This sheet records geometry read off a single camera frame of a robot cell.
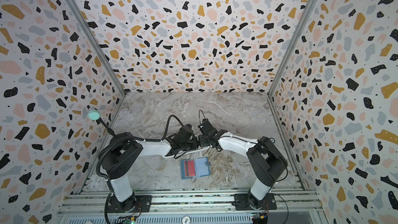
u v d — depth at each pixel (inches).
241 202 29.4
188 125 34.7
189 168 33.0
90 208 28.4
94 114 25.6
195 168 33.5
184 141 30.0
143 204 28.9
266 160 18.2
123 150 19.1
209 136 27.6
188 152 33.0
